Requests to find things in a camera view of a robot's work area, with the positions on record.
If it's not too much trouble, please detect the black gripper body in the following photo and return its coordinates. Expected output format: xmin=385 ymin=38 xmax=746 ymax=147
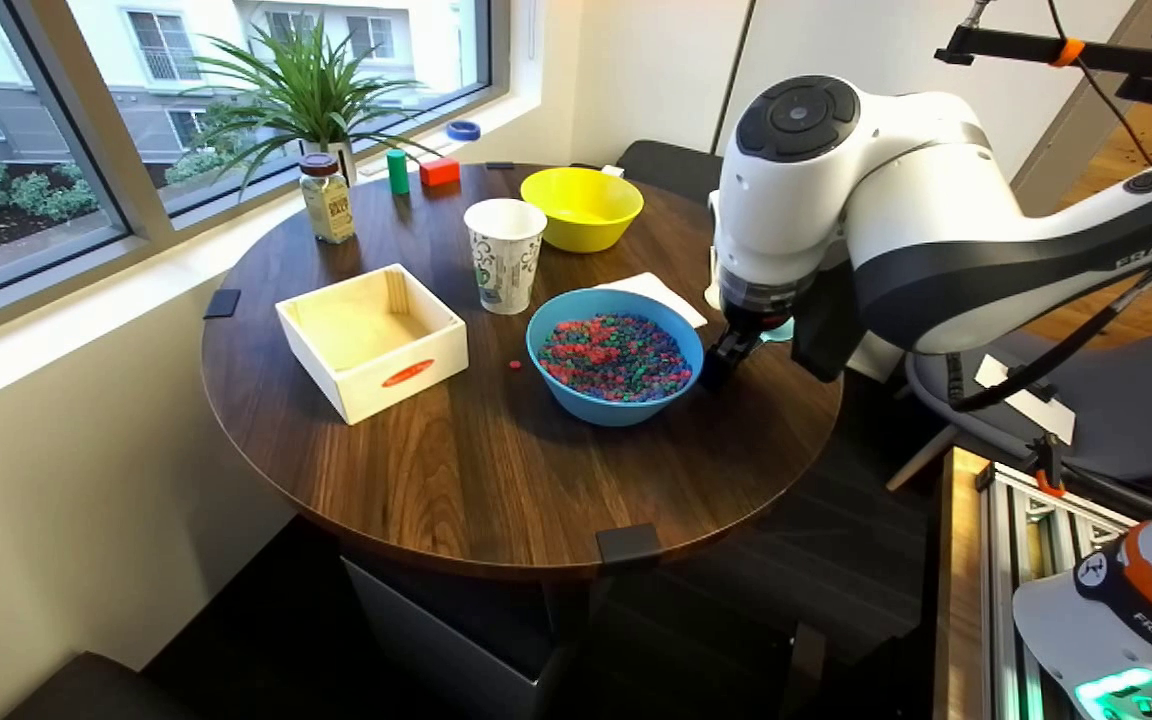
xmin=701 ymin=303 xmax=790 ymax=388

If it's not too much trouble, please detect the blue ladle scoop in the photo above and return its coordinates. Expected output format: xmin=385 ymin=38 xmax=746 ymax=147
xmin=760 ymin=314 xmax=796 ymax=342

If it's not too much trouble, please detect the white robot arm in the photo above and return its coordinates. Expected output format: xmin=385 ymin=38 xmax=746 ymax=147
xmin=710 ymin=77 xmax=1152 ymax=720

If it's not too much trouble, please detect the white paper napkin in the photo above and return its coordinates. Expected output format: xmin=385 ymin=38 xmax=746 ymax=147
xmin=597 ymin=270 xmax=710 ymax=328

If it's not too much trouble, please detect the blue bowl of colourful beads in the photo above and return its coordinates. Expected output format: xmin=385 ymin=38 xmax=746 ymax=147
xmin=523 ymin=289 xmax=703 ymax=426

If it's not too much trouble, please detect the dark grey chair behind table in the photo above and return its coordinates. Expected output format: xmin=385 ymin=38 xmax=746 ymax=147
xmin=620 ymin=139 xmax=721 ymax=198

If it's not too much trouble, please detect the yellow bowl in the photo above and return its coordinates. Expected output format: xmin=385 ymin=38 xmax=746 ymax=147
xmin=521 ymin=167 xmax=643 ymax=255

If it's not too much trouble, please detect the patterned paper cup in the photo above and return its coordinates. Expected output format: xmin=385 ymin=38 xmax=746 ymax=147
xmin=463 ymin=195 xmax=549 ymax=314

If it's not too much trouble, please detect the white paper on chair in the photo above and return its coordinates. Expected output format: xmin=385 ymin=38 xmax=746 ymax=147
xmin=971 ymin=356 xmax=1077 ymax=443

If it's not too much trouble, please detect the red block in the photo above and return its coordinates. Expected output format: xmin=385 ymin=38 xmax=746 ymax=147
xmin=421 ymin=157 xmax=459 ymax=190

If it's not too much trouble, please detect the blue lid on windowsill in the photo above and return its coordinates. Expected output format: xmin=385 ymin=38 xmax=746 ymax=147
xmin=447 ymin=121 xmax=484 ymax=143

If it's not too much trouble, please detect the white wooden box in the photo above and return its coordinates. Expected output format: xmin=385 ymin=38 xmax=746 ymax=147
xmin=276 ymin=263 xmax=469 ymax=424

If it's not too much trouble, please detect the green block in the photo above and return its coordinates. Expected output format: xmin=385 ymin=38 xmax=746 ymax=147
xmin=385 ymin=147 xmax=413 ymax=195

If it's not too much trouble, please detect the round dark wooden table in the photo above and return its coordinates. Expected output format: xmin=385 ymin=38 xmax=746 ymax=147
xmin=200 ymin=163 xmax=846 ymax=580

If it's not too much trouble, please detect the grey chair on right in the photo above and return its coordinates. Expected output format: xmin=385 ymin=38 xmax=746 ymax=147
xmin=903 ymin=331 xmax=1152 ymax=485

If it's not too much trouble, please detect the potted green plant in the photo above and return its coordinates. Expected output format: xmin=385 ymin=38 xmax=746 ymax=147
xmin=197 ymin=21 xmax=413 ymax=245

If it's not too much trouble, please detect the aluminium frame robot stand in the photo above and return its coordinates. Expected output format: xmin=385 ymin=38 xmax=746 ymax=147
xmin=932 ymin=449 xmax=1134 ymax=720

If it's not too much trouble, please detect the black camera tripod rig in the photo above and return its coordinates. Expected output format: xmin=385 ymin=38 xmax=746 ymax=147
xmin=936 ymin=0 xmax=1152 ymax=107

